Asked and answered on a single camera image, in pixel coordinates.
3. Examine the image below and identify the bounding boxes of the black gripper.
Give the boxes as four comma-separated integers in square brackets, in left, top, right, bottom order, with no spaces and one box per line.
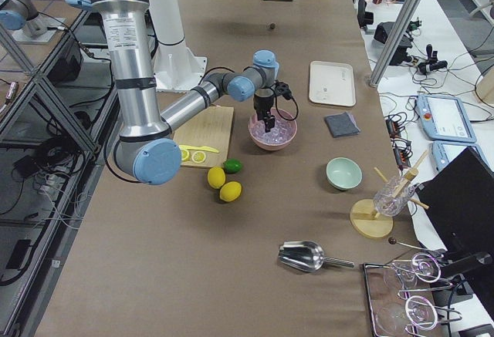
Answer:
[254,80,290,133]

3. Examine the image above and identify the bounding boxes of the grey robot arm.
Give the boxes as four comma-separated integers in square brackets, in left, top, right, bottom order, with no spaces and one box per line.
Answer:
[66,0,290,185]

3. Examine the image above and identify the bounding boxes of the pile of clear ice cubes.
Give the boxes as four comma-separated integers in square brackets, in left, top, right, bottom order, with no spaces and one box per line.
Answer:
[249,114,296,146]

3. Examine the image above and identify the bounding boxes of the wooden cup tree stand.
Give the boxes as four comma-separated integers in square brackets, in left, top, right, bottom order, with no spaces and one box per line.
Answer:
[350,150,429,239]

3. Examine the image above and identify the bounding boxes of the steel ice scoop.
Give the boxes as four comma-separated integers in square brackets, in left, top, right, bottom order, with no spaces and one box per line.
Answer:
[278,241,355,272]

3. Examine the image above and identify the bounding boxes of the pink bowl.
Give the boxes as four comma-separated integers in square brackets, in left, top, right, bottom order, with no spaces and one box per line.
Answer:
[248,108,297,151]

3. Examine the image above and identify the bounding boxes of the green lime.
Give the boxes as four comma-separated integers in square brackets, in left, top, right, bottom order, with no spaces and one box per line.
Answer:
[222,158,243,174]

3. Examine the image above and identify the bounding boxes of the wooden cutting board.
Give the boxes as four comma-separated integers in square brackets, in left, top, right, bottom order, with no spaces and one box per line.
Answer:
[173,106,234,168]

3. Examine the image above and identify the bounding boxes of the cream rabbit tray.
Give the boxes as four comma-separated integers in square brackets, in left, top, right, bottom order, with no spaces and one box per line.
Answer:
[309,61,357,107]

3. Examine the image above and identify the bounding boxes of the grey folded cloth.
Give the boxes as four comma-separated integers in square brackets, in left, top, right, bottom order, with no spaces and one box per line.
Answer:
[324,112,360,138]

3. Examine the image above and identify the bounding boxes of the yellow plastic knife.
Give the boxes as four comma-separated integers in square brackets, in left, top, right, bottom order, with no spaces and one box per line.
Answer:
[179,144,219,153]

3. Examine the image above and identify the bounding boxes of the whole yellow lemon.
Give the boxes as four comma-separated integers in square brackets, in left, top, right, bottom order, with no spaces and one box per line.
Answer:
[207,167,226,189]
[219,181,242,202]

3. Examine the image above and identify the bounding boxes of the lemon half upper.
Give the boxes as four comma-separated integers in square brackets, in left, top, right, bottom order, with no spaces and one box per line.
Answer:
[191,150,207,163]

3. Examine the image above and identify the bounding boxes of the light green bowl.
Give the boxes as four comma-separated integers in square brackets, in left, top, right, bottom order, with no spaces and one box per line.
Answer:
[326,157,363,190]

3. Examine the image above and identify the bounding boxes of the clear glass on stand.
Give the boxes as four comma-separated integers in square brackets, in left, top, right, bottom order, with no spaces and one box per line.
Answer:
[373,176,415,217]

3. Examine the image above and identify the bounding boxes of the blue teach pendant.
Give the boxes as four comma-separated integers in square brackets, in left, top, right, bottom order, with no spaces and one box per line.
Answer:
[415,94,477,143]
[431,140,483,172]

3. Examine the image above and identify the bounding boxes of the black monitor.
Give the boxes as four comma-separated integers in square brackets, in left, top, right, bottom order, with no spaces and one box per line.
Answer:
[418,147,493,255]

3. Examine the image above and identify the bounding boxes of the clear wine glass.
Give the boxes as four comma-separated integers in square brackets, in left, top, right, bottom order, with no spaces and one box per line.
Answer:
[384,252,452,291]
[374,295,462,336]

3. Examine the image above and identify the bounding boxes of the black wooden glass tray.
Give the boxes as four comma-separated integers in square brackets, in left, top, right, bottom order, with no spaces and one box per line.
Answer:
[362,263,463,336]

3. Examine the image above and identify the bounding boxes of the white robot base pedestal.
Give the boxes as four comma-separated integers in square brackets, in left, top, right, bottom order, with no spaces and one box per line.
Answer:
[149,0,207,92]

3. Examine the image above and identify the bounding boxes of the aluminium frame post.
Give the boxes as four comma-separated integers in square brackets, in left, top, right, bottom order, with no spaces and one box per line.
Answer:
[368,0,421,88]

